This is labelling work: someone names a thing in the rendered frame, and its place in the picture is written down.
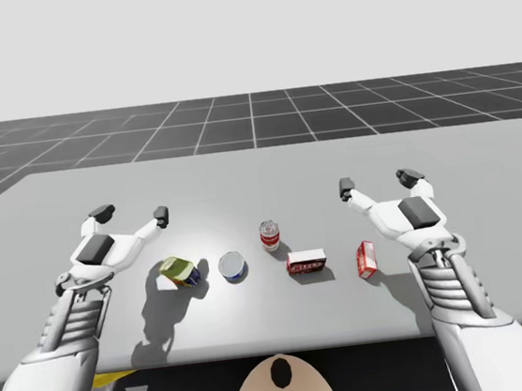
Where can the blue flat can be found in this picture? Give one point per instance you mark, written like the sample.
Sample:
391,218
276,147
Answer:
232,265

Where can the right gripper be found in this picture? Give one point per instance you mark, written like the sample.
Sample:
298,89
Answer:
407,221

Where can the red and white carton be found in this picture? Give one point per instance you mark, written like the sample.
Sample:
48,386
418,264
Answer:
307,261

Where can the red and white can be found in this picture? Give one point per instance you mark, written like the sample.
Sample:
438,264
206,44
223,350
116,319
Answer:
270,236

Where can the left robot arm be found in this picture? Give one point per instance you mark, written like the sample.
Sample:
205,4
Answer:
50,370

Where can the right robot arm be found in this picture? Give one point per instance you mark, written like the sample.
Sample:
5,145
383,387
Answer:
483,321

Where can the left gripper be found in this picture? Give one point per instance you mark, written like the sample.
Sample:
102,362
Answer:
104,252

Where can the green and blue rectangular can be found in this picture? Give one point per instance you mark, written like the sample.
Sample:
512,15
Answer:
180,271

